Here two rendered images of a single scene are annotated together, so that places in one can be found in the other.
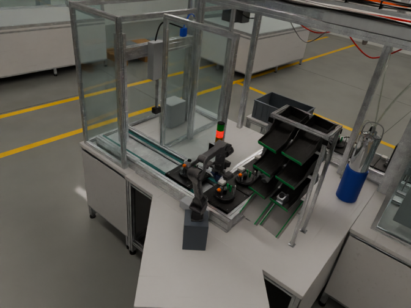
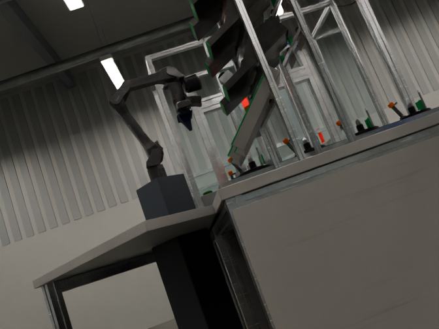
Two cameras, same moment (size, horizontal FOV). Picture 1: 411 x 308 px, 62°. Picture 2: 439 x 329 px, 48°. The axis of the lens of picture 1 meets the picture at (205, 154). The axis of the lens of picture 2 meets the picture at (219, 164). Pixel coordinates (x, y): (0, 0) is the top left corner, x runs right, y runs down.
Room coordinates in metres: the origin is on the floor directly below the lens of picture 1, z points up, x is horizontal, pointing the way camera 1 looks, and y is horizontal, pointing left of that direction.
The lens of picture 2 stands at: (0.36, -1.51, 0.69)
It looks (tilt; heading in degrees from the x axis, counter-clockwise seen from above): 11 degrees up; 46
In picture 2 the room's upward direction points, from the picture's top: 20 degrees counter-clockwise
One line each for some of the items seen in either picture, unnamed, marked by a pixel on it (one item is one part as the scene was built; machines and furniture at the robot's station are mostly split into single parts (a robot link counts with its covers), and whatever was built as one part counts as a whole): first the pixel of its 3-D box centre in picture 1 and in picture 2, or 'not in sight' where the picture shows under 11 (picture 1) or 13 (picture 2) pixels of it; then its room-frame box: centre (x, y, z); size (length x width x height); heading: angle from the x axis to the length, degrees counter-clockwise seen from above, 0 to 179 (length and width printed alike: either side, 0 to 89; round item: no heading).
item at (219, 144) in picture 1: (210, 157); (144, 87); (1.54, -0.03, 1.45); 0.29 x 0.08 x 0.11; 149
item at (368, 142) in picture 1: (366, 146); not in sight; (2.12, -1.12, 1.32); 0.14 x 0.14 x 0.38
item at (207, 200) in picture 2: (194, 208); (210, 203); (1.71, 0.03, 0.93); 0.21 x 0.07 x 0.06; 54
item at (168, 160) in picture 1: (193, 181); not in sight; (2.03, 0.06, 0.91); 0.84 x 0.28 x 0.10; 54
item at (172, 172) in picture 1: (188, 175); not in sight; (2.04, 0.11, 0.96); 0.24 x 0.24 x 0.02; 54
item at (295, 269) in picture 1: (256, 182); (367, 167); (2.19, -0.43, 0.84); 1.50 x 1.41 x 0.03; 54
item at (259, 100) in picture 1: (282, 112); not in sight; (3.85, -0.88, 0.73); 0.62 x 0.42 x 0.23; 54
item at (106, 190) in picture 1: (161, 167); not in sight; (2.83, 0.43, 0.43); 1.39 x 0.63 x 0.86; 144
